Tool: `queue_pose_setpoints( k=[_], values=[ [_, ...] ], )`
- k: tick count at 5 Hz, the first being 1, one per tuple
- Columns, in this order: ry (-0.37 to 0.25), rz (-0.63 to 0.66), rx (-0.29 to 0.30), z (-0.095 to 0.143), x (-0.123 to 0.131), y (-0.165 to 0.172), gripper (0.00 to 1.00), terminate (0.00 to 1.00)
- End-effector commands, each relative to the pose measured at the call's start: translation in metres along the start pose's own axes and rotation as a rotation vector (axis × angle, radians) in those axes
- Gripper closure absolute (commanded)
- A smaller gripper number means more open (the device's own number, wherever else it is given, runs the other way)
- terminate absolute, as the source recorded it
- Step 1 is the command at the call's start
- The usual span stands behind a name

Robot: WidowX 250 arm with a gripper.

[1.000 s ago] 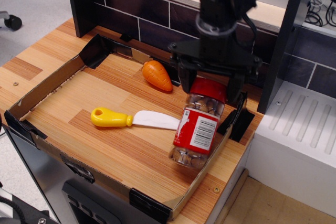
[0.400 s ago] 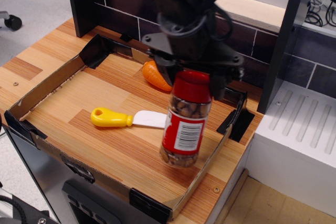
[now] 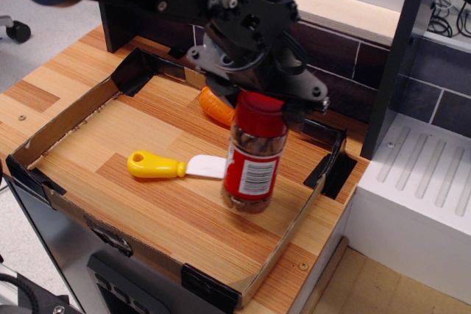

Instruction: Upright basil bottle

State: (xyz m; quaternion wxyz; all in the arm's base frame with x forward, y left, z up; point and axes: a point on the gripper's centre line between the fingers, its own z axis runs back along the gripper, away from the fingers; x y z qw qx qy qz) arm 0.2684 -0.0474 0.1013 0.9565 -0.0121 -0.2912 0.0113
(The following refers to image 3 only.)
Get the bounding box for yellow-handled toy knife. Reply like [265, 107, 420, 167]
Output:
[127, 150, 227, 179]

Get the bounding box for red-lidded spice bottle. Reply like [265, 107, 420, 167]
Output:
[222, 91, 288, 213]

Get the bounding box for dark grey vertical post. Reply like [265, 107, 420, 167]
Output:
[361, 0, 434, 160]

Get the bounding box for black oven control panel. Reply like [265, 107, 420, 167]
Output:
[87, 253, 212, 313]

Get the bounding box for white drain board sink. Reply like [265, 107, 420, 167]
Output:
[345, 115, 470, 303]

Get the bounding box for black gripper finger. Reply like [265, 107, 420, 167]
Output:
[283, 102, 305, 132]
[205, 76, 241, 108]

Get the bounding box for cardboard fence with black tape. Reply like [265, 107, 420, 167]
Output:
[1, 42, 368, 313]

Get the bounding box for black cables bundle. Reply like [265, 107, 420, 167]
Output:
[428, 0, 471, 38]

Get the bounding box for black office chair caster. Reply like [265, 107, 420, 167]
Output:
[1, 15, 31, 43]

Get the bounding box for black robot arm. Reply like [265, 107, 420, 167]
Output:
[33, 0, 329, 130]

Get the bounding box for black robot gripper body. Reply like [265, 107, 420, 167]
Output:
[187, 15, 330, 112]

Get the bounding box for orange toy carrot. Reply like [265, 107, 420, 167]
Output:
[199, 86, 235, 126]

